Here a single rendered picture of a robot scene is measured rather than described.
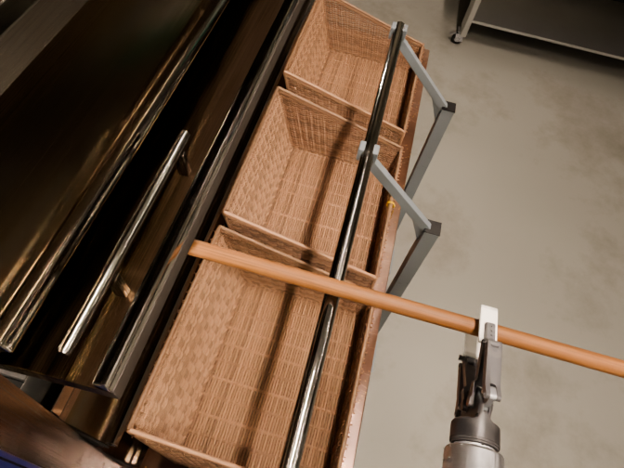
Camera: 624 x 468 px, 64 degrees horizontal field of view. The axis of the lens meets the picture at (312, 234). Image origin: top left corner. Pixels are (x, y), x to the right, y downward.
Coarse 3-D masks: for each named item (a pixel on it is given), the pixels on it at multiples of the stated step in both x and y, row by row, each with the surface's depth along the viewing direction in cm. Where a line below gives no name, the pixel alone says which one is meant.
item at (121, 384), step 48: (240, 0) 98; (240, 48) 88; (192, 96) 81; (144, 144) 75; (192, 144) 75; (144, 192) 70; (96, 240) 65; (144, 240) 65; (192, 240) 67; (48, 336) 57; (96, 336) 57; (144, 336) 58
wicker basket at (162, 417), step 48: (240, 240) 136; (192, 288) 122; (240, 288) 152; (288, 288) 151; (192, 336) 127; (240, 336) 144; (288, 336) 146; (336, 336) 148; (192, 384) 129; (240, 384) 137; (288, 384) 138; (336, 384) 140; (144, 432) 109; (192, 432) 128; (240, 432) 130; (336, 432) 133
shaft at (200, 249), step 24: (240, 264) 88; (264, 264) 88; (312, 288) 88; (336, 288) 87; (360, 288) 88; (408, 312) 87; (432, 312) 87; (504, 336) 86; (528, 336) 87; (576, 360) 86; (600, 360) 86
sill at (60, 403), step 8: (24, 384) 75; (32, 384) 75; (40, 384) 75; (48, 384) 75; (56, 384) 75; (24, 392) 74; (32, 392) 74; (40, 392) 74; (48, 392) 74; (56, 392) 74; (64, 392) 76; (40, 400) 74; (48, 400) 74; (56, 400) 74; (64, 400) 76; (48, 408) 73; (56, 408) 74
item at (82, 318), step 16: (176, 144) 67; (176, 160) 66; (160, 176) 64; (144, 208) 61; (128, 224) 59; (128, 240) 58; (112, 256) 57; (112, 272) 56; (96, 288) 54; (112, 288) 58; (128, 288) 60; (96, 304) 54; (80, 320) 52; (64, 336) 51; (80, 336) 52; (64, 352) 50
